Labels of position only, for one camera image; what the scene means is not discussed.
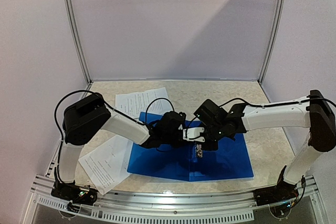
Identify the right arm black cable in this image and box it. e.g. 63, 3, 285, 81
187, 97, 336, 130

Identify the aluminium front rail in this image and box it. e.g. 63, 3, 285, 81
23, 175, 328, 223

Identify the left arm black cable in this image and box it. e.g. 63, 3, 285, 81
53, 89, 176, 130

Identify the blue plastic folder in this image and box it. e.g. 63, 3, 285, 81
127, 111, 255, 183

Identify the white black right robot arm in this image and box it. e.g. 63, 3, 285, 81
183, 90, 335, 201

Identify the white printed paper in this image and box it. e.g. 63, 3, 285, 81
79, 135, 133, 195
115, 87, 172, 119

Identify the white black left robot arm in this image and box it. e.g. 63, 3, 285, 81
54, 91, 187, 200

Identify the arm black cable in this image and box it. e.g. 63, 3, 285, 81
53, 89, 176, 130
187, 97, 336, 130

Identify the right aluminium frame post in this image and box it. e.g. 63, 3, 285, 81
258, 0, 285, 85

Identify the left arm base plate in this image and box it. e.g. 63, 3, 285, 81
51, 182, 98, 206

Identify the left aluminium frame post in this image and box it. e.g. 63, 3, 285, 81
64, 0, 92, 86

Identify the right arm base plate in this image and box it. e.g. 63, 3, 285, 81
253, 182, 306, 208

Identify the aluminium frame post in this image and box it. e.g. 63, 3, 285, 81
258, 0, 285, 85
64, 0, 92, 86

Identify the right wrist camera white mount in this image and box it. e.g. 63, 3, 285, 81
182, 127, 205, 143

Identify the far white printed paper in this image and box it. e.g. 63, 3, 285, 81
115, 87, 172, 119

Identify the metal folder clip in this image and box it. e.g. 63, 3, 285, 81
195, 144, 203, 158

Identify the near white printed paper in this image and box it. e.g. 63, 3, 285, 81
79, 135, 133, 195

